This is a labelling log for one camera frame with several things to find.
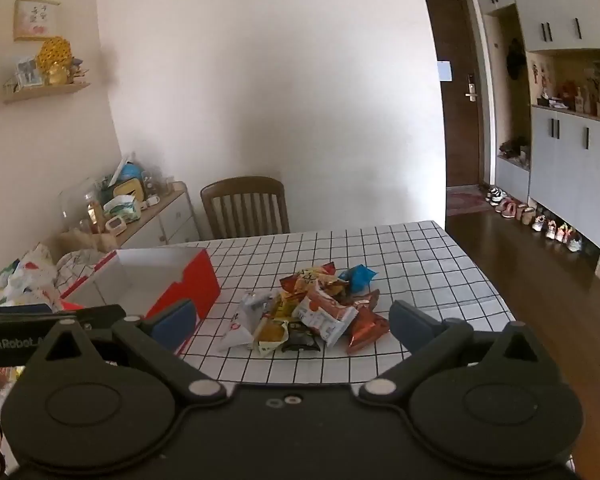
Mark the row of shoes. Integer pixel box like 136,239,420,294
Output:
485,186,586,254

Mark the white and red snack packet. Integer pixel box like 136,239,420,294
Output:
293,292,359,349

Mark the patterned door mat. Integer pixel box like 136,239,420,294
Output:
446,191,491,216

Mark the orange chips packet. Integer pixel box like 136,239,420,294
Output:
279,263,351,302

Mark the dark brown door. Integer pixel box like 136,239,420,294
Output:
423,0,484,189

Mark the white wooden sideboard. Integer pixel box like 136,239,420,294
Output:
62,182,201,252

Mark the green tissue box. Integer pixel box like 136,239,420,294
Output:
102,196,142,224

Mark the gold framed picture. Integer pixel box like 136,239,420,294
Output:
13,0,61,41

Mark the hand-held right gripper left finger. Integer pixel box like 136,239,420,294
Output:
22,299,228,403

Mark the yellow candy packet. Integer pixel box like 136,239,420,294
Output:
272,295,301,322

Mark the dark hanging bag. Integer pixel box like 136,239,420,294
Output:
505,37,526,81

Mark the small photo frame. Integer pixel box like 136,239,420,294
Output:
15,56,44,86

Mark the black snack packet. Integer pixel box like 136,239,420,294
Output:
282,322,324,354

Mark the row of small figurines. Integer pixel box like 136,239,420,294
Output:
536,60,600,116

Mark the shiny red snack packet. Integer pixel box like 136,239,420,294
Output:
347,305,391,356

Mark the glass jar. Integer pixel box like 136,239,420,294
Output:
85,200,106,234

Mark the orange and white snack packet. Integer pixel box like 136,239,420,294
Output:
252,320,291,359

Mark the red and white cardboard box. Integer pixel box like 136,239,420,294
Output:
60,247,222,358

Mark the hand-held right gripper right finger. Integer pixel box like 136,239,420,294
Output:
360,300,573,403

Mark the grey hallway cabinet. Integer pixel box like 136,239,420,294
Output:
472,0,600,277

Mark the blue snack packet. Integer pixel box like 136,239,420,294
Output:
339,265,378,295

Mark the golden ornament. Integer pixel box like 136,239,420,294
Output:
36,36,76,86

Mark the wooden wall shelf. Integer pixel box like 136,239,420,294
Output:
2,81,91,105

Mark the brown paper bag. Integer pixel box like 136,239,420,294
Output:
62,227,119,254

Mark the colourful printed cloth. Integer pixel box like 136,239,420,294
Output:
0,242,64,311

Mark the wooden chair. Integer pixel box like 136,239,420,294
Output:
200,176,291,240

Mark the white triangular snack packet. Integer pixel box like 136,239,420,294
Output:
217,291,276,354

